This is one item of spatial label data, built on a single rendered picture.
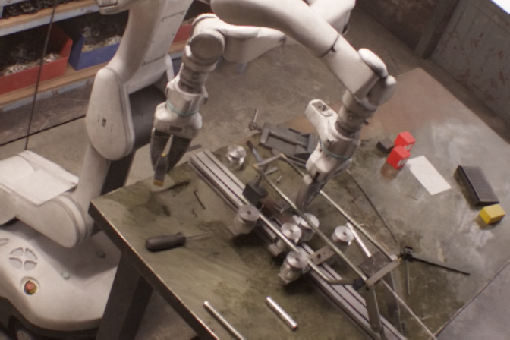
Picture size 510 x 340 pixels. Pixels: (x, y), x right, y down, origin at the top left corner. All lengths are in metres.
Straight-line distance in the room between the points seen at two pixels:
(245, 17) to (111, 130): 0.63
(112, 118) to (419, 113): 1.15
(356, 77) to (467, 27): 3.46
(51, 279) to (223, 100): 1.76
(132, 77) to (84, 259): 0.80
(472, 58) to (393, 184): 2.71
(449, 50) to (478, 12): 0.36
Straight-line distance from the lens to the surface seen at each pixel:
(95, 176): 2.12
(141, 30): 1.82
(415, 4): 4.96
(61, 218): 2.24
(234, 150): 2.05
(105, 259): 2.51
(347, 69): 1.46
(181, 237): 1.81
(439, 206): 2.32
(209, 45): 1.56
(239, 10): 1.40
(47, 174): 2.54
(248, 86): 3.97
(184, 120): 1.69
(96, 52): 3.21
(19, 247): 2.40
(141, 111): 1.95
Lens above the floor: 2.19
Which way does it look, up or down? 37 degrees down
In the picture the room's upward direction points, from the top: 23 degrees clockwise
